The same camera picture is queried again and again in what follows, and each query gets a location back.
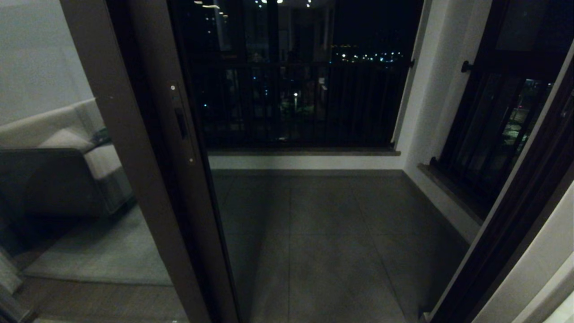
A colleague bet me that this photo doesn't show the grey floor rug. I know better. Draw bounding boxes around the grey floor rug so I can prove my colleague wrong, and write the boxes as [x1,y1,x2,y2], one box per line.
[22,204,173,286]

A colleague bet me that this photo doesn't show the brown framed fixed glass door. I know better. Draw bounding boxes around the brown framed fixed glass door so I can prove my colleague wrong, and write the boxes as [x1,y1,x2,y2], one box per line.
[0,0,211,323]

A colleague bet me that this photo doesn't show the recessed metal door handle plate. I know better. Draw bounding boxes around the recessed metal door handle plate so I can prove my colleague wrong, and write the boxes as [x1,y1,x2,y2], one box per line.
[170,82,198,166]

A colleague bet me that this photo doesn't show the black metal balcony railing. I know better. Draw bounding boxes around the black metal balcony railing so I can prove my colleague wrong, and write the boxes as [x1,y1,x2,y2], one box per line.
[191,57,414,149]

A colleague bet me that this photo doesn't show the black window guard railing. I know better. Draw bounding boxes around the black window guard railing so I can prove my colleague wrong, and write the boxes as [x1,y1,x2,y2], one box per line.
[430,61,557,211]

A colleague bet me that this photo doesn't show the grey and beige sofa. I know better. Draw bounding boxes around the grey and beige sofa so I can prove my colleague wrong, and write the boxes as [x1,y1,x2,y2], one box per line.
[0,98,135,220]

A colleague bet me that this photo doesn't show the dark brown door jamb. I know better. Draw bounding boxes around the dark brown door jamb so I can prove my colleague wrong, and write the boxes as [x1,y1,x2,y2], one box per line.
[428,43,574,323]

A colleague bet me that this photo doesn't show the dark framed window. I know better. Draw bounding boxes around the dark framed window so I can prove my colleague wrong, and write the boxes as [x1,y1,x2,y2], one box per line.
[437,0,574,223]

